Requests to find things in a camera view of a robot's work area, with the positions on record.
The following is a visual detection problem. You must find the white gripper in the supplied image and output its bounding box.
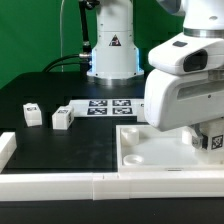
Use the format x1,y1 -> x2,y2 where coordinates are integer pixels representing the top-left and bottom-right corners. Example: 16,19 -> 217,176
144,69 -> 224,149

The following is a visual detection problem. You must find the white square tabletop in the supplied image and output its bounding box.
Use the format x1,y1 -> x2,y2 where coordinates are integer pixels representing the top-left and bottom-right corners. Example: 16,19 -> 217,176
116,125 -> 224,172

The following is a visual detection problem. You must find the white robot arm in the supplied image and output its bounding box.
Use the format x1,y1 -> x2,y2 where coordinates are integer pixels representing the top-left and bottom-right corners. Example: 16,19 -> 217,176
79,0 -> 224,150

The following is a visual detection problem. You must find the white left fence piece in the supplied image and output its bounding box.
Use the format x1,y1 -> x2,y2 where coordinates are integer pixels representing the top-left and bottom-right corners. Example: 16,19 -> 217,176
0,132 -> 17,173

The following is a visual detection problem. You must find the white front fence rail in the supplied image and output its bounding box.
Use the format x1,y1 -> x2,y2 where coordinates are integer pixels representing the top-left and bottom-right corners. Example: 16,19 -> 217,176
0,171 -> 224,201

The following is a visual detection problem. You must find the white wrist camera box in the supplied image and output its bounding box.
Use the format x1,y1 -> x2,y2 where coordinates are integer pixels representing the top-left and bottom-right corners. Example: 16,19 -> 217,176
148,33 -> 224,76

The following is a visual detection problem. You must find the white marker base plate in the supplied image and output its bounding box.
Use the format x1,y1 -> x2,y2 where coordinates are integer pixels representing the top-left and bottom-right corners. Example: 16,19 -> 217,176
69,99 -> 140,117

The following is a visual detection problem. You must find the black cable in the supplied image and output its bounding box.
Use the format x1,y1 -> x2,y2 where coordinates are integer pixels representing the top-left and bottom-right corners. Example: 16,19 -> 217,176
41,0 -> 101,73

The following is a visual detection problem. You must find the grey thin cable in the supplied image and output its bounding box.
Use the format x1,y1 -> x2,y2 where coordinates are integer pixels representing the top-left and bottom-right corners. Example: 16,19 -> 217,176
59,0 -> 66,73

